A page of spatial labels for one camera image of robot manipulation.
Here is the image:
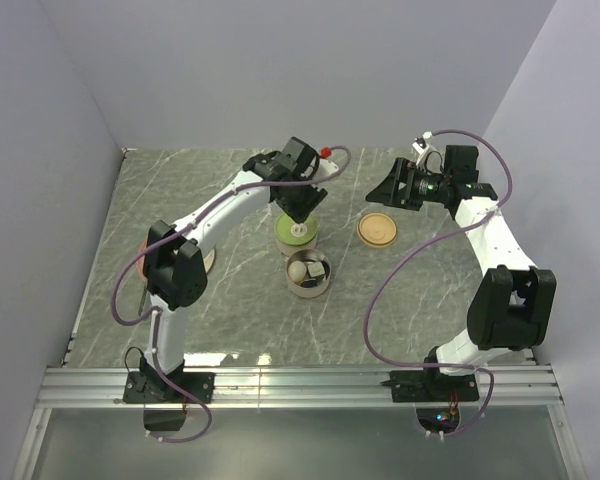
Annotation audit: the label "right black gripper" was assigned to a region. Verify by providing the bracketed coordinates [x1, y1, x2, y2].
[366, 158, 451, 212]

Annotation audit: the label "green round lid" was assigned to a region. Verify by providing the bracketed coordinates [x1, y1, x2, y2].
[274, 213, 318, 245]

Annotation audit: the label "orange round lid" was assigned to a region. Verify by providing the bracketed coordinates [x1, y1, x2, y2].
[357, 212, 398, 248]

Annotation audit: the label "white egg ball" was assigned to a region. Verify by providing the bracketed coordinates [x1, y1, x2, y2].
[287, 261, 307, 284]

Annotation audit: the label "white cucumber sushi roll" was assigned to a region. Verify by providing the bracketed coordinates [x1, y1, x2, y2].
[305, 261, 326, 279]

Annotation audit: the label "black sushi roll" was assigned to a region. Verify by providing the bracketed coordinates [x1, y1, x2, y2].
[300, 278, 319, 288]

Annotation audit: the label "metal tongs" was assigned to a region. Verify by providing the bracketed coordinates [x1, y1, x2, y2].
[137, 281, 148, 317]

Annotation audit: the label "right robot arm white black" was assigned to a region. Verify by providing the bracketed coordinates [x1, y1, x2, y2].
[366, 145, 557, 400]

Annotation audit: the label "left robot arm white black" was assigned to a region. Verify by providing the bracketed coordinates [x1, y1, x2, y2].
[123, 137, 343, 405]

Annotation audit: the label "far steel lunch bowl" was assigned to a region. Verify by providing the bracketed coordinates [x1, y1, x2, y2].
[275, 236, 318, 257]

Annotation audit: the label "steel lunch bowl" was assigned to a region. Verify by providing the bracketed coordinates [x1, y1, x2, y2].
[285, 249, 331, 299]
[275, 236, 318, 257]

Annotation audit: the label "near steel lunch bowl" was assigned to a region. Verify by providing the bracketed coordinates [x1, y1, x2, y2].
[285, 249, 331, 299]

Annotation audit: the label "pink white plate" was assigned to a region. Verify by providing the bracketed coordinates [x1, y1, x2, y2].
[136, 240, 216, 284]

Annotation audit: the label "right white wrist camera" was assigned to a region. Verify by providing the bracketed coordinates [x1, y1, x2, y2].
[411, 131, 444, 169]

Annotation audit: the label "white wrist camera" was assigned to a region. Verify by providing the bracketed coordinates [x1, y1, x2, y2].
[307, 147, 340, 185]
[411, 131, 444, 169]

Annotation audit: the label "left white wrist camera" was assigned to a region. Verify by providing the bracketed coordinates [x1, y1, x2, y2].
[307, 147, 340, 185]

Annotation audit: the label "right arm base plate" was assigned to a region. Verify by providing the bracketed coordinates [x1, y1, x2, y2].
[381, 369, 480, 403]

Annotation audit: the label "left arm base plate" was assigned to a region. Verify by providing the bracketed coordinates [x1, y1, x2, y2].
[122, 371, 215, 404]

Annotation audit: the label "aluminium mounting rail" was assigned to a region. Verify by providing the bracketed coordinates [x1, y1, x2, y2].
[35, 365, 563, 410]

